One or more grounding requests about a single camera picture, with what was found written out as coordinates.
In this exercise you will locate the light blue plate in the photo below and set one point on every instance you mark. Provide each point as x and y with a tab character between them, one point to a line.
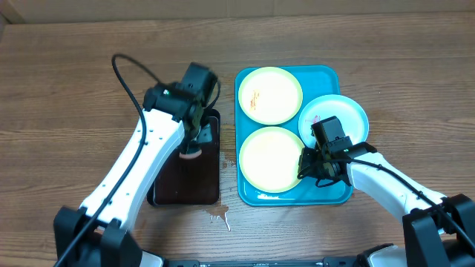
351	115

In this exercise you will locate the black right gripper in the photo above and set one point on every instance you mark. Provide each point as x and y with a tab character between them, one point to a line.
312	171

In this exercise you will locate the black water tray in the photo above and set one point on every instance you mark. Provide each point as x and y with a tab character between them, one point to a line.
193	181

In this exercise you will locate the yellow plate front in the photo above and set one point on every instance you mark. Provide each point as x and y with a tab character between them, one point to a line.
269	159

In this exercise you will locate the yellow plate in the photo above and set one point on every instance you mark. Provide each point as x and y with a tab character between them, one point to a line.
270	95
269	159

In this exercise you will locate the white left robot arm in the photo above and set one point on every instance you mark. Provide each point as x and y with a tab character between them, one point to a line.
98	233

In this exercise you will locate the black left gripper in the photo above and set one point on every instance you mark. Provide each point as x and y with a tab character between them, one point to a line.
204	135

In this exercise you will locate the pink green sponge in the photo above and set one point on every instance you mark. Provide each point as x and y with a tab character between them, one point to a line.
190	155

